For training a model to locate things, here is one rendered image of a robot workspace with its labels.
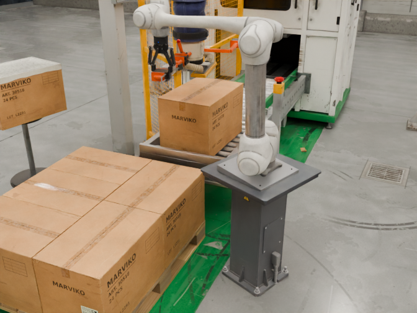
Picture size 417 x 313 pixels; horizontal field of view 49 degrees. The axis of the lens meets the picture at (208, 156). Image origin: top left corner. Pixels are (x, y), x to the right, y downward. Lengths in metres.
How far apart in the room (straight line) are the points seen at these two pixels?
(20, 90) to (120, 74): 0.85
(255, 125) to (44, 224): 1.26
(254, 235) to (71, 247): 1.02
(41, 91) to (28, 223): 1.52
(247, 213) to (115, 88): 1.99
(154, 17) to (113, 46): 1.83
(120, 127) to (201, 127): 1.35
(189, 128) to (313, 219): 1.21
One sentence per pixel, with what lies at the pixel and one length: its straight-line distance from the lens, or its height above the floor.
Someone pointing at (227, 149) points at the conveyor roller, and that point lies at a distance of 3.40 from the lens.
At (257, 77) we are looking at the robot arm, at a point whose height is 1.36.
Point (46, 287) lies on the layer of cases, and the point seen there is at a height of 0.38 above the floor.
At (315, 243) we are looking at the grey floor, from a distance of 3.39.
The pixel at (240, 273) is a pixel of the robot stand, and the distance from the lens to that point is 2.94.
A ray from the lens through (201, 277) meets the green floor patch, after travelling 3.02.
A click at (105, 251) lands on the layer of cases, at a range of 2.39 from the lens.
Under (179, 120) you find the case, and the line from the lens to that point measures 3.20.
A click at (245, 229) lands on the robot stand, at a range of 2.76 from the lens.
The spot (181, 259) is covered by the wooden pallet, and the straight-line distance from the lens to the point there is 3.13.
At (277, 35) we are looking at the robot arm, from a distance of 2.27.
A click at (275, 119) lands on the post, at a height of 0.73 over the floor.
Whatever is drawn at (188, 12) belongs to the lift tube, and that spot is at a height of 1.54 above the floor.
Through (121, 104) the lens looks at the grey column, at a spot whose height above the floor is 0.61.
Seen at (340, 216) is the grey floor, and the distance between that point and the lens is 3.74.
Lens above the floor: 1.95
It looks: 25 degrees down
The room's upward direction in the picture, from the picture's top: straight up
